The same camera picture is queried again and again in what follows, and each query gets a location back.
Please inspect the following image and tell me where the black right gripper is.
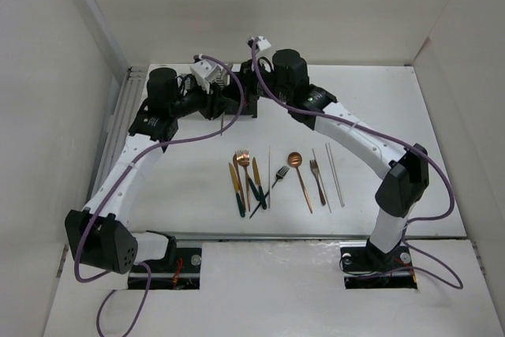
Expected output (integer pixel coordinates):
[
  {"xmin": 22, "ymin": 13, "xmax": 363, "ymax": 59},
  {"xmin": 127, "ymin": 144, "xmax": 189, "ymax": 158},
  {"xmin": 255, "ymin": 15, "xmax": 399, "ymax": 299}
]
[{"xmin": 221, "ymin": 59, "xmax": 291, "ymax": 107}]

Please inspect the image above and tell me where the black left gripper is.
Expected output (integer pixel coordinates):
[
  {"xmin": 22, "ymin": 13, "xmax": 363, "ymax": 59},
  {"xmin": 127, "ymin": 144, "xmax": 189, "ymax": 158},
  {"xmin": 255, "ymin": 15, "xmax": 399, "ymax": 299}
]
[{"xmin": 169, "ymin": 78, "xmax": 232, "ymax": 121}]

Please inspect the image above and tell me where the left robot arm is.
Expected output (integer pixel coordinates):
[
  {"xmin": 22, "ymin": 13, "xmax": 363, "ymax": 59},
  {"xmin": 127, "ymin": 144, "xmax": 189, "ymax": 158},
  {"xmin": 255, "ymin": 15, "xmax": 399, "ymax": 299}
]
[{"xmin": 65, "ymin": 58, "xmax": 245, "ymax": 275}]

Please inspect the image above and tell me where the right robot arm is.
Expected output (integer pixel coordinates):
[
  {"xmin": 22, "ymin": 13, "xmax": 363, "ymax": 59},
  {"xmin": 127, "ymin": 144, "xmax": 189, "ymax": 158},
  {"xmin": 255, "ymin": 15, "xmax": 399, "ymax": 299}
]
[{"xmin": 241, "ymin": 46, "xmax": 429, "ymax": 271}]

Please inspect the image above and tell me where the black slotted utensil container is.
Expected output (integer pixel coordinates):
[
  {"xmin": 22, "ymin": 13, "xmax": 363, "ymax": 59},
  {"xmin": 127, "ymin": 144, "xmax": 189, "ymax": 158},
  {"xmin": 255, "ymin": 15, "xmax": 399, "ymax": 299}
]
[{"xmin": 235, "ymin": 93, "xmax": 259, "ymax": 118}]

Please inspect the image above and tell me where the copper spoon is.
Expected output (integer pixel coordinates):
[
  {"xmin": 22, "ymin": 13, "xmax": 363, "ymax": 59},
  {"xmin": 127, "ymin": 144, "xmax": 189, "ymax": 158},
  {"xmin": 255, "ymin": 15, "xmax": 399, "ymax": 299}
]
[{"xmin": 287, "ymin": 152, "xmax": 313, "ymax": 214}]

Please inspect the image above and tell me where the black fork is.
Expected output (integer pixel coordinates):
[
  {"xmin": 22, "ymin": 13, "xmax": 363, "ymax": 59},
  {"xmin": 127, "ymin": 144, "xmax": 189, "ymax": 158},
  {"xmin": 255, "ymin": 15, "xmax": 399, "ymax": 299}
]
[{"xmin": 249, "ymin": 166, "xmax": 290, "ymax": 219}]

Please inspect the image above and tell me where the small copper fork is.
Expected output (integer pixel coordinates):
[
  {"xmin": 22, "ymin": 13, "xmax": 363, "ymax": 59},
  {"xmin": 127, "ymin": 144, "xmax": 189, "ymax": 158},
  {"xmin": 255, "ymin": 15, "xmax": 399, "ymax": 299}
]
[{"xmin": 309, "ymin": 159, "xmax": 327, "ymax": 206}]

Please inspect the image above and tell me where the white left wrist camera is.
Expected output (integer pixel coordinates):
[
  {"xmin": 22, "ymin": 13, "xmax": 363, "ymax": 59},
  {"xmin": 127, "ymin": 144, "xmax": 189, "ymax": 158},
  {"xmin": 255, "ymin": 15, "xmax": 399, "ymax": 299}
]
[{"xmin": 189, "ymin": 54, "xmax": 223, "ymax": 95}]

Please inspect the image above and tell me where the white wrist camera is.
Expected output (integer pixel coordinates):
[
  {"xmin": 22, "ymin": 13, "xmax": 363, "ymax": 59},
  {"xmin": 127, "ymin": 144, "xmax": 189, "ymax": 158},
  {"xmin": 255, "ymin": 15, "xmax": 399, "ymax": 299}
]
[
  {"xmin": 247, "ymin": 36, "xmax": 271, "ymax": 58},
  {"xmin": 189, "ymin": 54, "xmax": 223, "ymax": 95}
]

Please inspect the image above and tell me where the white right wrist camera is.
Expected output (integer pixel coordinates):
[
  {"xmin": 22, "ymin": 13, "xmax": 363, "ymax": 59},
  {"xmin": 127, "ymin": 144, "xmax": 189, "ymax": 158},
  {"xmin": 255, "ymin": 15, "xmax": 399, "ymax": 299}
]
[{"xmin": 247, "ymin": 36, "xmax": 271, "ymax": 58}]

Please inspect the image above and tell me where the gold knife green handle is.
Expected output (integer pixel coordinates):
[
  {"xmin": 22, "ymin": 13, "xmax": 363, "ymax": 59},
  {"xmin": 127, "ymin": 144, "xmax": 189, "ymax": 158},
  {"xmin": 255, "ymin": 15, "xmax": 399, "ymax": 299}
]
[
  {"xmin": 252, "ymin": 158, "xmax": 266, "ymax": 203},
  {"xmin": 229, "ymin": 163, "xmax": 245, "ymax": 218}
]

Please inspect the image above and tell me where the aluminium frame rail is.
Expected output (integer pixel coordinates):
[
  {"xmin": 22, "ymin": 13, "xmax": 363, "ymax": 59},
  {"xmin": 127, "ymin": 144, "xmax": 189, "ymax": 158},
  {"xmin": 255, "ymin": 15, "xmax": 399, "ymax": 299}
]
[{"xmin": 77, "ymin": 66, "xmax": 148, "ymax": 212}]

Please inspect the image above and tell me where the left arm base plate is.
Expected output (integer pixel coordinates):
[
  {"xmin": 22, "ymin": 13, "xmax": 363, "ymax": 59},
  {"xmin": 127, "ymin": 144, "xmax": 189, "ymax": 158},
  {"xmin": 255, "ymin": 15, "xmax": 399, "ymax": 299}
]
[{"xmin": 147, "ymin": 242, "xmax": 203, "ymax": 290}]

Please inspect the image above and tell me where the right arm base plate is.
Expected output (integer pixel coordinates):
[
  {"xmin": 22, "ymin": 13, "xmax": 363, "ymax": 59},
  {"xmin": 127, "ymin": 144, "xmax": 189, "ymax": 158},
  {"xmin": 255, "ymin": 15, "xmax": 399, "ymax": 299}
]
[{"xmin": 339, "ymin": 245, "xmax": 417, "ymax": 290}]

